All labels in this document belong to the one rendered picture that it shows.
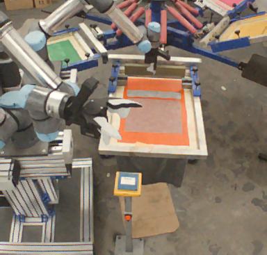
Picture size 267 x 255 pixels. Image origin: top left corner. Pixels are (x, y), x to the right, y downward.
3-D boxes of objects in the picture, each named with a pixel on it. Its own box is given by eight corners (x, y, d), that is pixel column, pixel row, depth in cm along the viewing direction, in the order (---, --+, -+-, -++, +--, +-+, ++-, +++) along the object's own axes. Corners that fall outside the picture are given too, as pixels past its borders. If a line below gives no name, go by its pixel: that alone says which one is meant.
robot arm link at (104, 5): (99, -15, 130) (157, 46, 162) (96, -22, 138) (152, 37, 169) (81, 1, 134) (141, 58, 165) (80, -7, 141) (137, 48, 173)
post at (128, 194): (142, 262, 205) (149, 202, 137) (113, 261, 206) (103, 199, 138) (144, 237, 220) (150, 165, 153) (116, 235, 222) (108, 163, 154)
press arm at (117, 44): (21, 76, 226) (19, 70, 221) (20, 72, 229) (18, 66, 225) (156, 39, 264) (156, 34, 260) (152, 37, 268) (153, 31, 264)
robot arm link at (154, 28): (145, 21, 173) (158, 21, 174) (144, 37, 181) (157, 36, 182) (148, 27, 168) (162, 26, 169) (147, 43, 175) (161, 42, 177)
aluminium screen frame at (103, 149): (206, 159, 156) (207, 155, 154) (99, 154, 159) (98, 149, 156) (194, 73, 212) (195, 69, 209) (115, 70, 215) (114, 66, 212)
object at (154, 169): (182, 188, 193) (192, 146, 163) (115, 185, 195) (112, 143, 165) (182, 184, 195) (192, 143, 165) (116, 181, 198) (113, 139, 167)
